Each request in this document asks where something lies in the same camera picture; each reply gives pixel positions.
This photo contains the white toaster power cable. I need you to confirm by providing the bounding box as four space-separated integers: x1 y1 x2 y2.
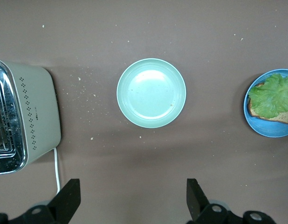
53 147 62 196

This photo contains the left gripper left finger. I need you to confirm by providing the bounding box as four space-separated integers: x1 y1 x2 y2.
0 178 82 224

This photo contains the green lettuce leaf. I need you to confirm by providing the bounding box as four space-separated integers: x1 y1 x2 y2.
247 73 288 119

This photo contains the blue round plate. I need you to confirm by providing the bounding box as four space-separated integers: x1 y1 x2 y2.
243 68 288 139

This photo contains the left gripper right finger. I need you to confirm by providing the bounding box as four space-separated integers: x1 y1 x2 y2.
185 178 275 224

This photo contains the beige chrome toaster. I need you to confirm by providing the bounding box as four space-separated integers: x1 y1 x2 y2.
0 58 62 175

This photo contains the mint green round plate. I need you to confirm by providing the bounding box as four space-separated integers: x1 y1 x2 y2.
116 58 187 129

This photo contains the brown bread slice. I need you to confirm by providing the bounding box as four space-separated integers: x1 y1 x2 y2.
248 82 288 125

